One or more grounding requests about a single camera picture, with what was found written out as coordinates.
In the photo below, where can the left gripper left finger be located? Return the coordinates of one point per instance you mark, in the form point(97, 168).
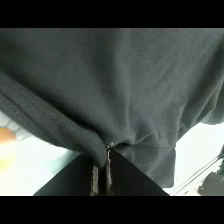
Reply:
point(70, 181)

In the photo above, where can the dark grey T-shirt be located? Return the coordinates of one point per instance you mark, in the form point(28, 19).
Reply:
point(113, 86)

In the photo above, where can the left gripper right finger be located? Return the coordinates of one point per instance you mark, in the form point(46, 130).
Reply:
point(133, 181)

